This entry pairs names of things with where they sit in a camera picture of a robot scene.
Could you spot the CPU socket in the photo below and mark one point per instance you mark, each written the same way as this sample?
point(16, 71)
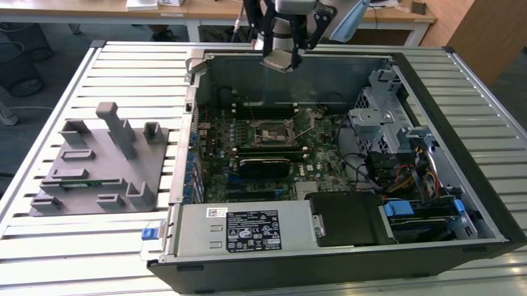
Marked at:
point(271, 131)

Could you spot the black open PC case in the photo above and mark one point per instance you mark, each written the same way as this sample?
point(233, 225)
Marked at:
point(289, 274)

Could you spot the silver chipset heatsink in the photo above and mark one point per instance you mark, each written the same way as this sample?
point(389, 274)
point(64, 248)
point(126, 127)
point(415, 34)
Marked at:
point(307, 188)

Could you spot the hard disk in blue carrier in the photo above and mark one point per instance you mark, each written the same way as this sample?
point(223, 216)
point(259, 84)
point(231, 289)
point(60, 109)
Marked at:
point(397, 209)

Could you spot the wooden desk white frame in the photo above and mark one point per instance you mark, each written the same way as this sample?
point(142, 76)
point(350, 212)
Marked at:
point(149, 13)

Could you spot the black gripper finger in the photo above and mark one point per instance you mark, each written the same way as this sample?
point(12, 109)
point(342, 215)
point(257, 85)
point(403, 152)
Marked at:
point(297, 46)
point(269, 31)

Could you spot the silver power supply unit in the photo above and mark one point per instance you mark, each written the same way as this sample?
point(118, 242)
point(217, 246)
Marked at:
point(194, 228)

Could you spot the silver CPU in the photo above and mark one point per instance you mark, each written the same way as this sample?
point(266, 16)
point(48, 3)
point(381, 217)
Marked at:
point(278, 60)

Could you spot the blue case latch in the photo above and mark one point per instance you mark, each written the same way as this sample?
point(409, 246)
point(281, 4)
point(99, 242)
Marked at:
point(149, 234)

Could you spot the wooden cabinet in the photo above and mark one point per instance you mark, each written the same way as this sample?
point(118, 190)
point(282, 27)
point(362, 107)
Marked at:
point(486, 37)

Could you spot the small black box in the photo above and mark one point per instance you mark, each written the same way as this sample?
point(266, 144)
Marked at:
point(418, 7)

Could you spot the green motherboard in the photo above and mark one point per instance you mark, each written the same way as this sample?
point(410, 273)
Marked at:
point(330, 160)

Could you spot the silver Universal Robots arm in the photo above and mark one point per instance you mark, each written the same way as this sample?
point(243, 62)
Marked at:
point(283, 31)

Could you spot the black waste bin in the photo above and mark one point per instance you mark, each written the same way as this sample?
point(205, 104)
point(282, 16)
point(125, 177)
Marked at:
point(24, 71)

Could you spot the grey parts rack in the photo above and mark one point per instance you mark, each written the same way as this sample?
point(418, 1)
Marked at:
point(107, 160)

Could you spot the small white box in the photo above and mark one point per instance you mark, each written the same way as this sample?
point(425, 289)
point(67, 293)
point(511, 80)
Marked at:
point(171, 2)

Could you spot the white furniture foot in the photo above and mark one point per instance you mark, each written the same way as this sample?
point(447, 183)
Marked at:
point(8, 115)

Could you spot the silver drive cage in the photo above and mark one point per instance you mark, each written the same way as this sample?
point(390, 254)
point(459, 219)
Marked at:
point(369, 118)

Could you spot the black RAM slot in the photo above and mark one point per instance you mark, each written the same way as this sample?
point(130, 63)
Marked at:
point(267, 107)

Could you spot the black plastic shroud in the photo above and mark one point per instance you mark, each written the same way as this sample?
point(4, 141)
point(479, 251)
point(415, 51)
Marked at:
point(350, 219)

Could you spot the black expansion slot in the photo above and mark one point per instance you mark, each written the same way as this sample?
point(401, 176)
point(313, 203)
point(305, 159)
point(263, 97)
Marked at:
point(251, 195)

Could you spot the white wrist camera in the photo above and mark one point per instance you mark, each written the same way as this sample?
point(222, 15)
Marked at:
point(294, 6)

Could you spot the green RAM stick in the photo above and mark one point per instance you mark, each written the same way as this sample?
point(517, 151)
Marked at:
point(97, 184)

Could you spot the blue drive clip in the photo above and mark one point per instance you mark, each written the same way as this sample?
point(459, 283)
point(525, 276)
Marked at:
point(458, 209)

